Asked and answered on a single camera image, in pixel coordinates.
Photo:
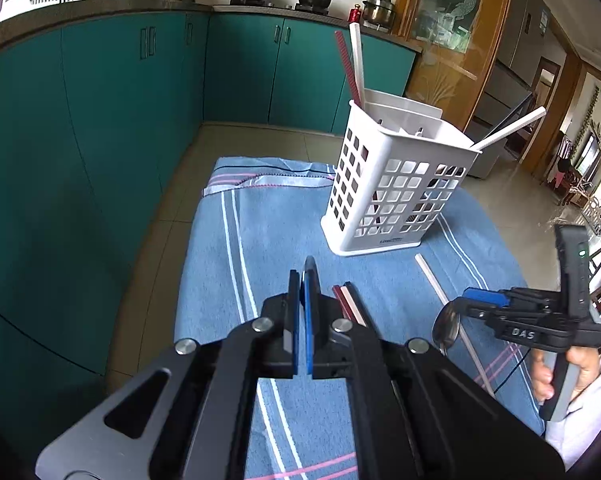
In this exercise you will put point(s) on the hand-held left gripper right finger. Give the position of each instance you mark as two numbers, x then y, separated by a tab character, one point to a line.
311	320

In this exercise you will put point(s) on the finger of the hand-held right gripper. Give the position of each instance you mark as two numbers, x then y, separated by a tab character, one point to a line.
485	296
480	312

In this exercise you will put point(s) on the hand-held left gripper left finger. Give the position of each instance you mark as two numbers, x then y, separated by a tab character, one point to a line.
293	320

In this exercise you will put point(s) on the dark red chopstick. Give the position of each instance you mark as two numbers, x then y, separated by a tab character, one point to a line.
341	297
348	70

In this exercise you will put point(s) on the pink chopstick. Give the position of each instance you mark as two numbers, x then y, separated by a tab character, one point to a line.
354	300

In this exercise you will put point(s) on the white chopstick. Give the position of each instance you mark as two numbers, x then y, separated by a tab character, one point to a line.
515	127
433	280
358	65

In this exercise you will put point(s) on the white plastic utensil holder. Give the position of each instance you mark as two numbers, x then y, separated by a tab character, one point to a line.
415	145

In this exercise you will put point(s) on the black chopstick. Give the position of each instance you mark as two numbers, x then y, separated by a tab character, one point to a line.
512	112

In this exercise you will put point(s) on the person's right hand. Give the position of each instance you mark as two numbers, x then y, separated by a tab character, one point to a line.
542	375

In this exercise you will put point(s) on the wooden chair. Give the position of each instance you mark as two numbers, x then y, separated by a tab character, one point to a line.
595	220

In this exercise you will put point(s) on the blue striped cloth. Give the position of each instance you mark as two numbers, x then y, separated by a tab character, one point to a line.
260	260

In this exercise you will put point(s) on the pink hanging garment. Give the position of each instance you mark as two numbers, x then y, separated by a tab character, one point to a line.
562	165

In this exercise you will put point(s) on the silver refrigerator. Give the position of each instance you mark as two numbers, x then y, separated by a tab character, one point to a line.
515	50

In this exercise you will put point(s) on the wooden framed glass door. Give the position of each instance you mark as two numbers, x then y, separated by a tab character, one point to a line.
450	35

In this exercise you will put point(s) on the green lower cabinets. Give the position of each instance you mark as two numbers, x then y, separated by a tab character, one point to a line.
105	135

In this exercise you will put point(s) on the stainless steel pot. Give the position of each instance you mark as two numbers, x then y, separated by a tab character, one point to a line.
379	10

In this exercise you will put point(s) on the red canister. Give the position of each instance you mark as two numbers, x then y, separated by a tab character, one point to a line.
355	14

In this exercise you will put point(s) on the gas stove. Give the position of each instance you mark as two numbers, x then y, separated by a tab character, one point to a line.
280	6

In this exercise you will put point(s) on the grey kitchen countertop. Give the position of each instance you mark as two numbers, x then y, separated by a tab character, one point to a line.
130	12

